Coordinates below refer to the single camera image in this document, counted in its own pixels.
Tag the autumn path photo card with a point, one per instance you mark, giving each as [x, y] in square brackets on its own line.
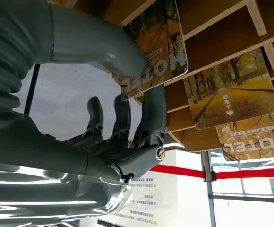
[234, 94]

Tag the grey metal barrier post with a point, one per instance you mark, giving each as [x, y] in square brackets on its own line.
[208, 166]

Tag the ribbed grey right arm sleeve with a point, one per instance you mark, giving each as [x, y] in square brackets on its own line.
[4, 47]

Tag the red barrier belt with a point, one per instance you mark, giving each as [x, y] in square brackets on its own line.
[179, 171]
[253, 173]

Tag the thin black pole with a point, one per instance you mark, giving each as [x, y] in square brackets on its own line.
[32, 89]

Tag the brown wooden card rack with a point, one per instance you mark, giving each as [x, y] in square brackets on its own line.
[222, 37]

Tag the white notice board with text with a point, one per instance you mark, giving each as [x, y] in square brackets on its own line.
[155, 194]

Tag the window with grey frame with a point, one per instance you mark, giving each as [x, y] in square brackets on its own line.
[253, 206]

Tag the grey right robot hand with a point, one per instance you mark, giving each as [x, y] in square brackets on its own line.
[44, 163]

